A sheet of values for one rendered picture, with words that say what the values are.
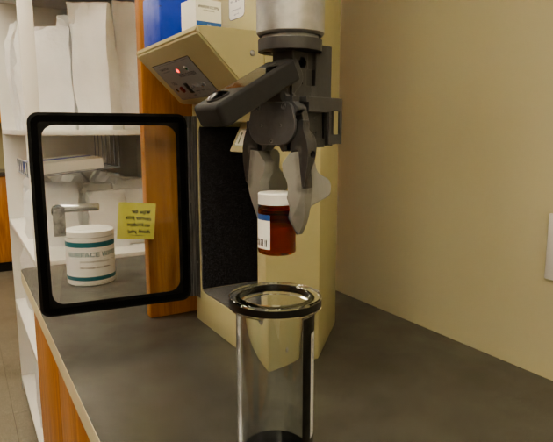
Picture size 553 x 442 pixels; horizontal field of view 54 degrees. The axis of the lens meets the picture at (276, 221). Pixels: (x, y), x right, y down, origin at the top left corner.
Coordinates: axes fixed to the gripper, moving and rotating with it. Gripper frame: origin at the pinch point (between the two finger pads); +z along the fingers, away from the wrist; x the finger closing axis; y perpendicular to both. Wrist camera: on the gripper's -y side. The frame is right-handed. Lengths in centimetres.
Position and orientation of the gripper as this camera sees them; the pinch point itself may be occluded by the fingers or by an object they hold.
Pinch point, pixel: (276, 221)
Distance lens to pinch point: 62.3
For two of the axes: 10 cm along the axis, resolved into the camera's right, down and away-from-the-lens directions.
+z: 0.0, 9.9, 1.6
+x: -7.0, -1.2, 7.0
